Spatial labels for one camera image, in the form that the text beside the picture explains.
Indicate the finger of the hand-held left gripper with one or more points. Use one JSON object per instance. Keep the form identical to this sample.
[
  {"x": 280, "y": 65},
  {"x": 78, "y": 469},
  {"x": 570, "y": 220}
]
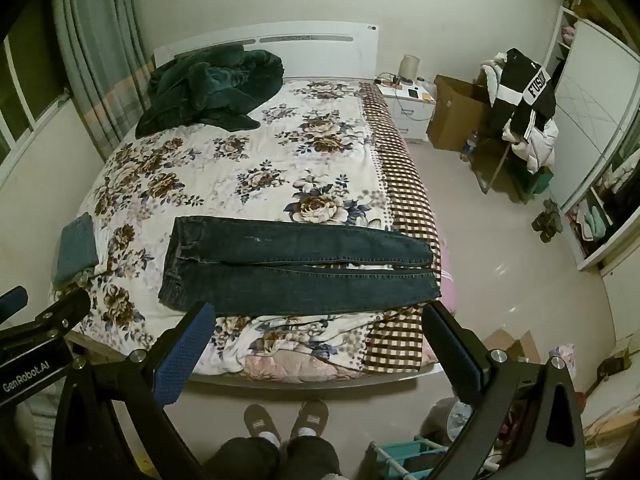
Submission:
[
  {"x": 70, "y": 305},
  {"x": 12, "y": 301}
]

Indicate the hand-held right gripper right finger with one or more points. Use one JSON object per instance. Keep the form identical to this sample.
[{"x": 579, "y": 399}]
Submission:
[{"x": 460, "y": 355}]

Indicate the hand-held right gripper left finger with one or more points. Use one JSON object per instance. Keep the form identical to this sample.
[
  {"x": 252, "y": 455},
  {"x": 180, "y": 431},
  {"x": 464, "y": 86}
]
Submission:
[{"x": 185, "y": 355}]

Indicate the dark blue jeans pants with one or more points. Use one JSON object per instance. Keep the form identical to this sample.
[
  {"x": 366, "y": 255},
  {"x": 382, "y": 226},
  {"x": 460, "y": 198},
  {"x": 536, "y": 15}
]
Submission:
[{"x": 280, "y": 265}]

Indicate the flat cardboard piece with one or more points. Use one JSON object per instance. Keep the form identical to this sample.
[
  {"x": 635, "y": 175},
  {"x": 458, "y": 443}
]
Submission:
[{"x": 510, "y": 347}]

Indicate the folded blue denim cloth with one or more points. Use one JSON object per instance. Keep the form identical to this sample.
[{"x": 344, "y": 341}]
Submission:
[{"x": 76, "y": 250}]

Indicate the pink bedsheet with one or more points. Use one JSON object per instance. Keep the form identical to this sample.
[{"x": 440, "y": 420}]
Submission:
[{"x": 448, "y": 285}]

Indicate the grey slipper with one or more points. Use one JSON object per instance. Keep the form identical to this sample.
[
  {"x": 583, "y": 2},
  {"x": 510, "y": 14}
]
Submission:
[
  {"x": 260, "y": 420},
  {"x": 311, "y": 416}
]

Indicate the teal storage rack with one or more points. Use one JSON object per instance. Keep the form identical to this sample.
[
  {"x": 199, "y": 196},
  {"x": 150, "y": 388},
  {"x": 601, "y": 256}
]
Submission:
[{"x": 405, "y": 455}]

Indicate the person's left leg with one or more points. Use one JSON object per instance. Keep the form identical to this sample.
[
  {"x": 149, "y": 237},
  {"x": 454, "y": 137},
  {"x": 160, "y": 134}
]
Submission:
[{"x": 245, "y": 460}]

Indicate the person's leg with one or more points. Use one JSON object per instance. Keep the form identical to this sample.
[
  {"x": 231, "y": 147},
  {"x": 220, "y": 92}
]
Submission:
[
  {"x": 312, "y": 460},
  {"x": 245, "y": 460}
]

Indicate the pair of brown slippers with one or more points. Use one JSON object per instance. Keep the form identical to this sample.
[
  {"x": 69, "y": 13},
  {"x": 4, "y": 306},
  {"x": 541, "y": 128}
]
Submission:
[{"x": 547, "y": 220}]

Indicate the person's right leg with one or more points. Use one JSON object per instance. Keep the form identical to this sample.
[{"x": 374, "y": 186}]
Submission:
[{"x": 312, "y": 460}]

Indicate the green box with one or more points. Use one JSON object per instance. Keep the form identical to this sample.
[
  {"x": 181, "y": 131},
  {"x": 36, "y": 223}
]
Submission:
[{"x": 541, "y": 182}]

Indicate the chair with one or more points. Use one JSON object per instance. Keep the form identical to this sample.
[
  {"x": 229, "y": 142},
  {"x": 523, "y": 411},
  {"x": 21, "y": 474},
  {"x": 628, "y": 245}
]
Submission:
[{"x": 495, "y": 160}]

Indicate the plastic water bottle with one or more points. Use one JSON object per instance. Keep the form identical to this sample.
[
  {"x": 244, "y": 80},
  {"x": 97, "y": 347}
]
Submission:
[{"x": 469, "y": 146}]

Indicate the window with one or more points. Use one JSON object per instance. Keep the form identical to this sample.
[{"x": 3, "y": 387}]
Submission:
[{"x": 25, "y": 90}]

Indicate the floral quilt with checked border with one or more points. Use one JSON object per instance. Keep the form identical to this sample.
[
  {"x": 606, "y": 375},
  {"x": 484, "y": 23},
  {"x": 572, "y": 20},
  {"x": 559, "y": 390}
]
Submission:
[{"x": 280, "y": 160}]

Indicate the white garment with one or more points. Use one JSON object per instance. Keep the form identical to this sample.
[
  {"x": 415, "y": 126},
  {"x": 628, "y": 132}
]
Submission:
[{"x": 540, "y": 147}]

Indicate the brown cardboard box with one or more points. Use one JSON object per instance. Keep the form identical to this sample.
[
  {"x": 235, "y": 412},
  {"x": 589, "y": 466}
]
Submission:
[{"x": 455, "y": 110}]

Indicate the striped grey-green curtain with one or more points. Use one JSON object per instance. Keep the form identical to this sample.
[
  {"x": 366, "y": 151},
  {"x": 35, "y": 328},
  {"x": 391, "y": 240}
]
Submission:
[{"x": 95, "y": 60}]

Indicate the white nightstand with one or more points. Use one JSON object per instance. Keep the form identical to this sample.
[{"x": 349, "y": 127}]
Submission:
[{"x": 412, "y": 112}]

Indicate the dark green fleece blanket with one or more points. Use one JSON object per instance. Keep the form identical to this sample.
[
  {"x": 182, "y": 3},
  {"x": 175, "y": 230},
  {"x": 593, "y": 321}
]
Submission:
[{"x": 210, "y": 90}]

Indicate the black phone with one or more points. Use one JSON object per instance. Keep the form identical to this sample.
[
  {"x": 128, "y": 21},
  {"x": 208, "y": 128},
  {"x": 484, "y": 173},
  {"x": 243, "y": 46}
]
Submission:
[{"x": 413, "y": 93}]

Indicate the black and white jacket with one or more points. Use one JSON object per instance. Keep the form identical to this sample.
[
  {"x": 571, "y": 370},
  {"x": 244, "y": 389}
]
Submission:
[{"x": 520, "y": 95}]

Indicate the white wardrobe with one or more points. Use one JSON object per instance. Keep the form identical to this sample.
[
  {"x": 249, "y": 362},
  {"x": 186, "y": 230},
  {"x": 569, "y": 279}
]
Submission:
[{"x": 595, "y": 110}]

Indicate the beige table lamp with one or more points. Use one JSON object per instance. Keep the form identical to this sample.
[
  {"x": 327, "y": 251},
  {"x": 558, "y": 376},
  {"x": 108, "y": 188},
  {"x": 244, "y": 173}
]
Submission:
[{"x": 409, "y": 67}]

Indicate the white headboard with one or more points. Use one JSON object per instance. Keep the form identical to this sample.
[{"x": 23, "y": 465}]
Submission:
[{"x": 320, "y": 55}]

